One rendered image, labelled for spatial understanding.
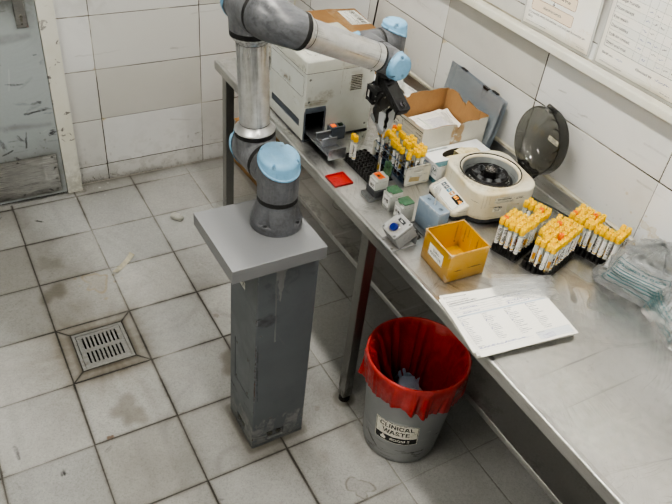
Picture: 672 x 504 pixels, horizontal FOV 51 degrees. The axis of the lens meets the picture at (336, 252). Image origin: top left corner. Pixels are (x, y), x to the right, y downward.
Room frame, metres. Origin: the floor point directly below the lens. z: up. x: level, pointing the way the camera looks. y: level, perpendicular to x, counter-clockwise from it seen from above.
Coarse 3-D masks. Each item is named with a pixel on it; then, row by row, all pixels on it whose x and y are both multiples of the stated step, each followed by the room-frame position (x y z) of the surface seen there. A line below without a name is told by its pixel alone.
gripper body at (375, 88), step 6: (378, 72) 1.96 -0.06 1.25; (378, 78) 1.99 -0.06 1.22; (384, 78) 1.97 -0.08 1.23; (378, 84) 1.99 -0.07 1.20; (372, 90) 1.98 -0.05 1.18; (378, 90) 1.97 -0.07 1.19; (366, 96) 2.00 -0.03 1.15; (372, 96) 1.99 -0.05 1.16; (378, 96) 1.95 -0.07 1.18; (384, 96) 1.95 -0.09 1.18; (372, 102) 1.98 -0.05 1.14; (384, 102) 1.95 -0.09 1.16; (384, 108) 1.95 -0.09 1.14
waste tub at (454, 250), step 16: (448, 224) 1.62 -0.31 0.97; (464, 224) 1.65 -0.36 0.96; (432, 240) 1.56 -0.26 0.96; (448, 240) 1.63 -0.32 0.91; (464, 240) 1.63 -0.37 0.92; (480, 240) 1.58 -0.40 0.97; (432, 256) 1.54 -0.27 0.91; (448, 256) 1.49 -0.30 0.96; (464, 256) 1.50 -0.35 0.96; (480, 256) 1.53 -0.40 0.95; (448, 272) 1.48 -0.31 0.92; (464, 272) 1.51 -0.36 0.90; (480, 272) 1.54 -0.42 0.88
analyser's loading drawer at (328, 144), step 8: (312, 128) 2.18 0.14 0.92; (320, 128) 2.18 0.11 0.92; (312, 136) 2.12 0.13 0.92; (320, 136) 2.10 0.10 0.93; (328, 136) 2.12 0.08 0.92; (336, 136) 2.09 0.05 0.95; (320, 144) 2.07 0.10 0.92; (328, 144) 2.07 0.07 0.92; (336, 144) 2.09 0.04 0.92; (328, 152) 2.01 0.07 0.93; (336, 152) 2.02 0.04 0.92; (344, 152) 2.04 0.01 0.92; (328, 160) 2.01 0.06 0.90
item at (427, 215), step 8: (424, 200) 1.73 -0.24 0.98; (432, 200) 1.73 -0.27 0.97; (424, 208) 1.72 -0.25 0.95; (432, 208) 1.69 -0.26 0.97; (440, 208) 1.70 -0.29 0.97; (416, 216) 1.74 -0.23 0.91; (424, 216) 1.71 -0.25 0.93; (432, 216) 1.68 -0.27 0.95; (440, 216) 1.66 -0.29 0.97; (448, 216) 1.68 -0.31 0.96; (416, 224) 1.73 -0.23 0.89; (424, 224) 1.70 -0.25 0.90; (432, 224) 1.68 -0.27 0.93; (440, 224) 1.67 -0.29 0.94; (424, 232) 1.69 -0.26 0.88
